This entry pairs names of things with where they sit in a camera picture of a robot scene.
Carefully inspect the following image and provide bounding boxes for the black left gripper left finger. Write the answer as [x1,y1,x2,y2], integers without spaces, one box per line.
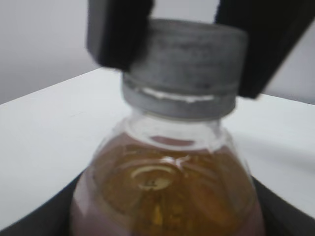
[0,175,80,236]

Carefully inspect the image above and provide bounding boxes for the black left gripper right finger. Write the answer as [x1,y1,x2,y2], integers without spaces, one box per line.
[252,177,315,236]

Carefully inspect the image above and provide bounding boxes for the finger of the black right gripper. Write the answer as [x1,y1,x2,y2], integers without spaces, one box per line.
[215,0,315,99]
[86,0,155,71]

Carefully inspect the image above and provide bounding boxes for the white bottle cap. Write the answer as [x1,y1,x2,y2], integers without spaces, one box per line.
[122,19,248,120]

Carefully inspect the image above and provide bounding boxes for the peach oolong tea bottle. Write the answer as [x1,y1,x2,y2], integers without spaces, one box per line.
[70,112,265,236]

